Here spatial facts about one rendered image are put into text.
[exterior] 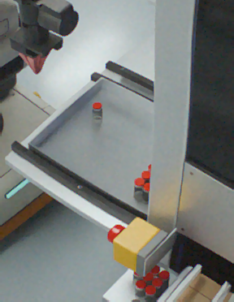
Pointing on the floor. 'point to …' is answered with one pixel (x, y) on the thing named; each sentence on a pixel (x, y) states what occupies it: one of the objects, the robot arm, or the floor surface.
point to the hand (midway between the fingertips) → (37, 70)
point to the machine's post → (171, 108)
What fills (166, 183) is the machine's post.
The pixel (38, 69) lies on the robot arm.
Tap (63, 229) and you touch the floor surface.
